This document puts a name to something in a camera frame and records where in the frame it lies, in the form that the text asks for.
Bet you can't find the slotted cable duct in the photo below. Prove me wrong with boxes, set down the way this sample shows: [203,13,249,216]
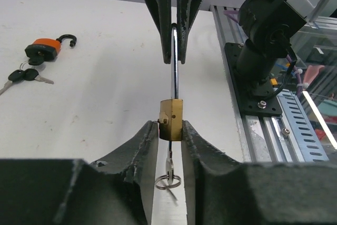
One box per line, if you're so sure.
[277,90,329,162]

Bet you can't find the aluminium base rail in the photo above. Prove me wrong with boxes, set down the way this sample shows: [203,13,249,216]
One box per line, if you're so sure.
[210,5,303,162]

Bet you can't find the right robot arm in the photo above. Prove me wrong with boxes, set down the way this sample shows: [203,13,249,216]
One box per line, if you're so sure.
[145,0,305,99]

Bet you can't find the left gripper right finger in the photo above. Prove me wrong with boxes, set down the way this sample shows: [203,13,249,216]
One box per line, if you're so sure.
[181,121,336,224]

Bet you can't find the small padlock keys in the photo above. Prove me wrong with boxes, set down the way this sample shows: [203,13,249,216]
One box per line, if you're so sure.
[155,141,182,205]

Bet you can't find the small brass padlock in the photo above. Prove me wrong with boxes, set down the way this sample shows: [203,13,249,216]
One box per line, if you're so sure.
[158,23,183,142]

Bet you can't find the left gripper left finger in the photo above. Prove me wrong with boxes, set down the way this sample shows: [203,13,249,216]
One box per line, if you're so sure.
[1,121,158,224]

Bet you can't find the right black mount plate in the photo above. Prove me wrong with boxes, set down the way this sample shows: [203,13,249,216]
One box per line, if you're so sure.
[224,41,282,117]

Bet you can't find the orange black padlock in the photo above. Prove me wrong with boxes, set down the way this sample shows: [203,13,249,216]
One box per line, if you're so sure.
[25,34,77,66]

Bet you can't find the black head key bunch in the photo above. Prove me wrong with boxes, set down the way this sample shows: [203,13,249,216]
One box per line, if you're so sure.
[1,56,54,95]

